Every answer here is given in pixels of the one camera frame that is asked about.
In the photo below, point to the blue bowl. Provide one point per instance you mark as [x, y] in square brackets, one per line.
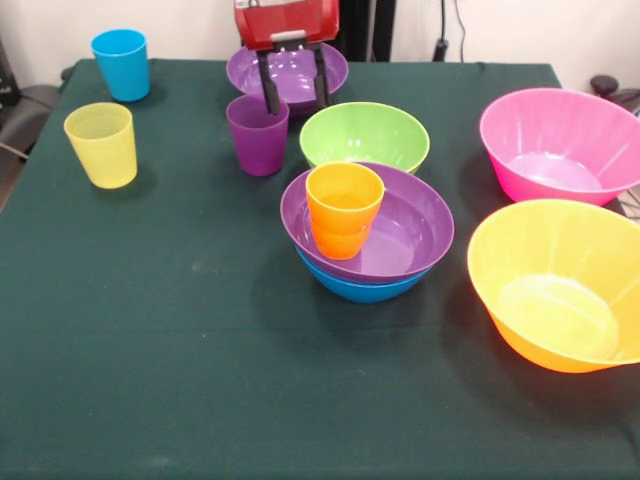
[365, 292]

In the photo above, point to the black office chair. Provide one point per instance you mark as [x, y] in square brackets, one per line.
[25, 115]
[612, 92]

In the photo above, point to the orange cup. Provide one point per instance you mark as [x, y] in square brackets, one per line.
[345, 205]
[340, 245]

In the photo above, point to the purple cup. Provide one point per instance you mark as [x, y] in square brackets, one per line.
[257, 142]

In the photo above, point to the dark green table cloth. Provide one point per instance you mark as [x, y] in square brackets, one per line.
[150, 325]

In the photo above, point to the pink bowl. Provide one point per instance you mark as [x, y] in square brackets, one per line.
[555, 150]

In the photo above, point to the blue cup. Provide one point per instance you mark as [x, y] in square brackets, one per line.
[122, 65]

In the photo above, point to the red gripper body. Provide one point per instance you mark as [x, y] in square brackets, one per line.
[287, 22]

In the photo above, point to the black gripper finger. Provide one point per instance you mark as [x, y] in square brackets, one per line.
[267, 82]
[321, 75]

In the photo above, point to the yellow cup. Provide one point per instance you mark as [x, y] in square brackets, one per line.
[102, 150]

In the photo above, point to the orange bowl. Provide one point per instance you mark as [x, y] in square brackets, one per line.
[555, 300]

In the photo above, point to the purple bowl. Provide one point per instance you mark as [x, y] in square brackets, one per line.
[292, 75]
[415, 240]

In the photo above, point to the green bowl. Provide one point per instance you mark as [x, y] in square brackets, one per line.
[365, 135]

